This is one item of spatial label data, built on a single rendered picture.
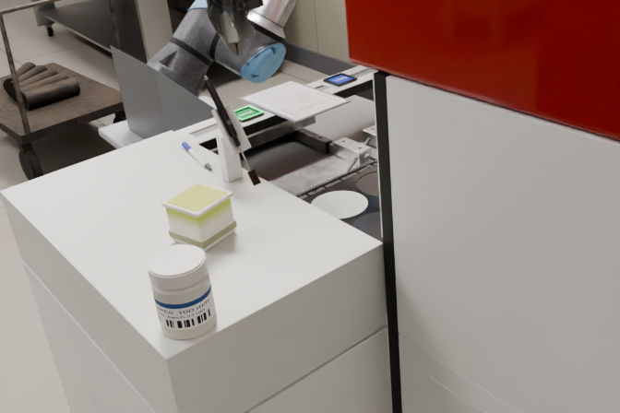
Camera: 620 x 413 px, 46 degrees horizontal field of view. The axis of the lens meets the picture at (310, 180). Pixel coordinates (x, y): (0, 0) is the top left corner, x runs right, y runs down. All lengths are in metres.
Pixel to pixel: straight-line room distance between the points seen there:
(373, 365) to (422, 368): 0.08
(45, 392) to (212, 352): 1.58
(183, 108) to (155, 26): 2.60
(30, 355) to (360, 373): 1.68
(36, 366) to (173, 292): 1.74
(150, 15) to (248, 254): 3.31
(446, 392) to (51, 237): 0.64
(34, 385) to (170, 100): 1.16
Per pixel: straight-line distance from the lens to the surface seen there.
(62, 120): 3.72
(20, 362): 2.65
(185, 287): 0.88
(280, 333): 0.99
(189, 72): 1.83
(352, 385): 1.15
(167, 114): 1.71
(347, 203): 1.30
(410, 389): 1.17
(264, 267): 1.03
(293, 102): 1.58
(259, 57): 1.77
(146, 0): 4.27
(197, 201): 1.08
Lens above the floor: 1.53
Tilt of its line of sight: 27 degrees down
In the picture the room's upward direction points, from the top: 6 degrees counter-clockwise
